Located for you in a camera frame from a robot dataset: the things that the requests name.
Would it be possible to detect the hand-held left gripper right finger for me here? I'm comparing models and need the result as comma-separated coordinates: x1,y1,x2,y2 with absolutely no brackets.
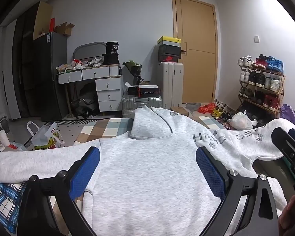
195,146,279,236

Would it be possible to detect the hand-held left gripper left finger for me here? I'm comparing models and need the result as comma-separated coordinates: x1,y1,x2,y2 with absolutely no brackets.
17,146,101,236

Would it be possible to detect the grey hoodie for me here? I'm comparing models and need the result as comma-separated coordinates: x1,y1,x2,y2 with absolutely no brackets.
0,106,295,236

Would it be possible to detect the person's right hand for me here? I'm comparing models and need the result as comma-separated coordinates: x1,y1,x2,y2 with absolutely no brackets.
279,194,295,236

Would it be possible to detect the purple plastic bag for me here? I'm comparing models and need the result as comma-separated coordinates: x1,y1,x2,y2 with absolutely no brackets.
280,104,295,126

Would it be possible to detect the dotted floor rug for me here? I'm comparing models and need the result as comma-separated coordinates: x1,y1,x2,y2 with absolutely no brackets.
22,119,101,150

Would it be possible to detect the white plastic bag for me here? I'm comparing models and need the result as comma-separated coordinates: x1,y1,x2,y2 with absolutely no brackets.
229,111,254,131

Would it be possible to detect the checkered bed blanket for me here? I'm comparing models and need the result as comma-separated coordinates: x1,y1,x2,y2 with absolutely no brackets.
47,114,236,236

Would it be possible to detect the white printed shopping bag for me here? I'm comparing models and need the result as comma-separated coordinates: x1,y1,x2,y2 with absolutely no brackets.
27,122,65,150

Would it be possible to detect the pile of floor shoes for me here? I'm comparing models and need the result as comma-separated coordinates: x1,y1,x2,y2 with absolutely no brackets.
211,100,239,131

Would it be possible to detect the red plastic bag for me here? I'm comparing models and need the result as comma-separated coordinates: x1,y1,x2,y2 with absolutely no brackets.
198,103,217,114

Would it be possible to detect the black duffel bag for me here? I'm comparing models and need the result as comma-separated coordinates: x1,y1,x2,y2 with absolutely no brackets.
70,98,99,118

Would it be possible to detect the brown cardboard box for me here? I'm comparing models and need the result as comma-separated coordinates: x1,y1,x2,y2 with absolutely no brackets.
170,106,190,117

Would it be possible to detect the red white package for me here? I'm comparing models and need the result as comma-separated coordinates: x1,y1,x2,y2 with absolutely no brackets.
0,141,29,153

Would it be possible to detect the silver suitcase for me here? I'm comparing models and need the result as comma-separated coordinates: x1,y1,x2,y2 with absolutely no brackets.
121,96,163,118

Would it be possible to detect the white drawer desk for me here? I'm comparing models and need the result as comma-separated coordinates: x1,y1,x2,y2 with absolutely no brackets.
57,64,124,117

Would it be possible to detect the blue plaid cloth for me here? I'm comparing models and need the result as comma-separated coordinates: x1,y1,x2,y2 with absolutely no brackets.
0,179,27,234

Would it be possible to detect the white upright suitcase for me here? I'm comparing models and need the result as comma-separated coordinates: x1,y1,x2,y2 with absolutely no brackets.
158,62,184,109

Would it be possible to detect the black red shoe box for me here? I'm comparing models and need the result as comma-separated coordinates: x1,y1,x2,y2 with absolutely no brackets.
138,86,160,98

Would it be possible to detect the dark refrigerator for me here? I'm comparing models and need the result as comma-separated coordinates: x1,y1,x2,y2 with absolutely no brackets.
31,31,69,117

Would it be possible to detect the wooden door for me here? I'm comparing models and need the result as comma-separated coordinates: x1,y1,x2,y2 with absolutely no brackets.
171,0,218,104

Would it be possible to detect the pile of desk clutter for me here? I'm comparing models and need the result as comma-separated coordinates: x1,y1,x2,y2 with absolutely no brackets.
56,57,106,74

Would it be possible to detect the dark wrapped flower bouquet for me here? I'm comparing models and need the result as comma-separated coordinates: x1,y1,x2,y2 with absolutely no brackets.
123,60,144,85

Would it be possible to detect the dark red-logo shoe box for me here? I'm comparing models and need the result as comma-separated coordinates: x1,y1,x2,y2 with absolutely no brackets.
158,53,180,63

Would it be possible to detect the grey arched board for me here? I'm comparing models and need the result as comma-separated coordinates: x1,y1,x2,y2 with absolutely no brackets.
72,42,107,61

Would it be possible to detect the dark wardrobe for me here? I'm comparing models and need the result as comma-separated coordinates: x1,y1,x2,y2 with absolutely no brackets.
12,5,37,118

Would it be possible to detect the black printed box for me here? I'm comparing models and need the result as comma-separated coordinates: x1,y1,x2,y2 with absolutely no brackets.
103,42,120,65

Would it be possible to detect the yellow shoe box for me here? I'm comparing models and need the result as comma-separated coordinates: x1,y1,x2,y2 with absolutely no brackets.
157,36,182,47

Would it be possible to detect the open cardboard box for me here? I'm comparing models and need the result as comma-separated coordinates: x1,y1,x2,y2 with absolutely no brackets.
54,22,75,37

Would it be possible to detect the tall flat cardboard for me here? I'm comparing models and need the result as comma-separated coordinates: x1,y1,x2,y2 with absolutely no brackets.
33,1,53,41

